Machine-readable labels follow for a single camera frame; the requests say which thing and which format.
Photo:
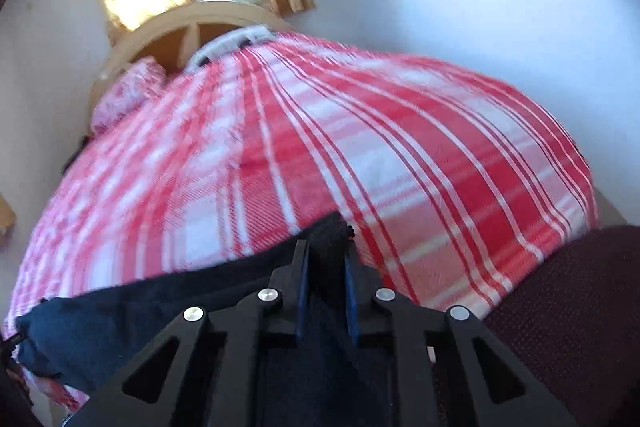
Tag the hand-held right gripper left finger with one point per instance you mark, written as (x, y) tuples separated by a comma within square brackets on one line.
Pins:
[(301, 302)]

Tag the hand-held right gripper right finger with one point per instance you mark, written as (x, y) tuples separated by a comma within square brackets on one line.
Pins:
[(351, 302)]

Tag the dark navy pants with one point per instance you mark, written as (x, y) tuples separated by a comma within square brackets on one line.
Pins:
[(125, 322)]

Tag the red plaid blanket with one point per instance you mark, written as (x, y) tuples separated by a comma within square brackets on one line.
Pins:
[(350, 147)]

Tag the dark maroon cloth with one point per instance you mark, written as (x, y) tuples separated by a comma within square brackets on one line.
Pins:
[(575, 317)]

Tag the black cloth item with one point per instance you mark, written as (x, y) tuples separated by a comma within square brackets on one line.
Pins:
[(77, 149)]

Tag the white black patterned pillow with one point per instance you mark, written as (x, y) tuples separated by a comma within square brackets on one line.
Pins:
[(225, 42)]

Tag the pink floral pillow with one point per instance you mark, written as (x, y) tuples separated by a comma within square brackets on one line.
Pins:
[(127, 92)]

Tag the beige arched wooden headboard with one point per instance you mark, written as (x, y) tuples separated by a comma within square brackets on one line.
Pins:
[(150, 32)]

